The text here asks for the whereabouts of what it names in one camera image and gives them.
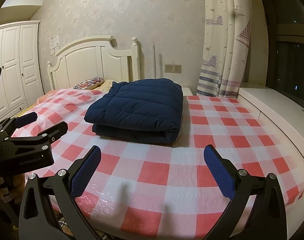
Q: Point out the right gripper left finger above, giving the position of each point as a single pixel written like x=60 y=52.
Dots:
x=37 y=219

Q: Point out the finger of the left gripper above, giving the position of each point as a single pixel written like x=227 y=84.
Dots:
x=9 y=125
x=49 y=131

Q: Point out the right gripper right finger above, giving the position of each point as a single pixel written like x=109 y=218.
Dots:
x=267 y=219

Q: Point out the navy blue puffer jacket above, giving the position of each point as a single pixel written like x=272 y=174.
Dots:
x=147 y=111

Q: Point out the hand holding left gripper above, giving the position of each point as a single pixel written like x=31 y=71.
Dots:
x=16 y=188

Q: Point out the patterned decorative pillow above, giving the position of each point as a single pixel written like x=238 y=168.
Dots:
x=90 y=84

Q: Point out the white wardrobe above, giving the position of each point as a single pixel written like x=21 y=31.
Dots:
x=20 y=81

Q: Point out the cream yellow pillow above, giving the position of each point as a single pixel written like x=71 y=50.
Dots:
x=105 y=86

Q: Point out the red white checkered bed cover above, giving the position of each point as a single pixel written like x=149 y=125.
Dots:
x=166 y=191

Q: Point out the white wooden headboard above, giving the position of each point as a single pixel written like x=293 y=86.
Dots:
x=94 y=56

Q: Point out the white window sill bench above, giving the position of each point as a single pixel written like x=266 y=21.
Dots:
x=286 y=120

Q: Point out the slim silver desk lamp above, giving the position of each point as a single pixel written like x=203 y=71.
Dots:
x=154 y=61

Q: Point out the white nightstand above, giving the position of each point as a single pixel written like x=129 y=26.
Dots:
x=187 y=91

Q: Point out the nautical print curtain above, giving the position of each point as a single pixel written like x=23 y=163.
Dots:
x=227 y=32

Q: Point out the paper notices on wall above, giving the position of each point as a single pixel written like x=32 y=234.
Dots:
x=54 y=44

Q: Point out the wall switch socket panel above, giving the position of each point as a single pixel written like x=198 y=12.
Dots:
x=173 y=68

